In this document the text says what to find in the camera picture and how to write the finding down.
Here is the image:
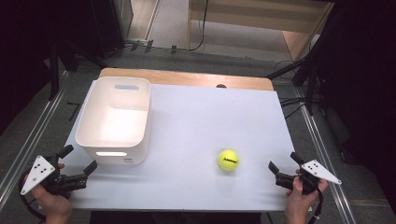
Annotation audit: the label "person's left hand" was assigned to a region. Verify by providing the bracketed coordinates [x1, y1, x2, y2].
[23, 162, 74, 224]

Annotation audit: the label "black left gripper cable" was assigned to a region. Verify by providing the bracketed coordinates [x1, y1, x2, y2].
[18, 172, 48, 222]

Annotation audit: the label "light wooden furniture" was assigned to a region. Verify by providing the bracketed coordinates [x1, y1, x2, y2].
[186, 0, 334, 63]

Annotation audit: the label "yellow tennis ball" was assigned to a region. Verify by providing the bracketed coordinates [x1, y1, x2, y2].
[217, 148, 240, 173]

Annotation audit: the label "white table mat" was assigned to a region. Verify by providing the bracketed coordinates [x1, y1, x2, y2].
[46, 81, 296, 213]

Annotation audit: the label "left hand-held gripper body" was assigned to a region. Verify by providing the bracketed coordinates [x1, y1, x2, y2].
[20, 153, 89, 197]

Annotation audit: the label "dark cabinet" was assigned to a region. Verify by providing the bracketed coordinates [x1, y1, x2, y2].
[89, 0, 134, 60]

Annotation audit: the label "black floor cables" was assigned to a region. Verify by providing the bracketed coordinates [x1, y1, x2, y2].
[273, 60, 312, 120]

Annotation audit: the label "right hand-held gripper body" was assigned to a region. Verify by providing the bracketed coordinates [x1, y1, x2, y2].
[275, 159, 343, 196]

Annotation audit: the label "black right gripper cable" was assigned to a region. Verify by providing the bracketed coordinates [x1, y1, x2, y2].
[312, 187, 325, 224]

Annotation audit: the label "white plastic storage bin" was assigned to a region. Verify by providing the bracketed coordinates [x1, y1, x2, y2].
[75, 76, 152, 165]

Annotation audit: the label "black floor tape marks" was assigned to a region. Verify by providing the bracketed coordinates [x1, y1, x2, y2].
[66, 101, 82, 122]

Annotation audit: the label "black hanging cable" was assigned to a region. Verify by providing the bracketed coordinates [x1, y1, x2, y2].
[186, 0, 209, 52]

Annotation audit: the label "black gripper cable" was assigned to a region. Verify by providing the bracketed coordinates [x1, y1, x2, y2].
[18, 172, 48, 222]
[312, 187, 325, 224]

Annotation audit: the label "person's right hand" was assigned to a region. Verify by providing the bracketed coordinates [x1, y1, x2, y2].
[284, 169, 330, 224]

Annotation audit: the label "metal floor rail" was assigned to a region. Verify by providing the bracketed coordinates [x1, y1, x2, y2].
[293, 87, 358, 224]
[0, 69, 71, 209]

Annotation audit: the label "black tripod stand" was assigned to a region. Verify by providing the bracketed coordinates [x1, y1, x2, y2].
[265, 46, 325, 117]

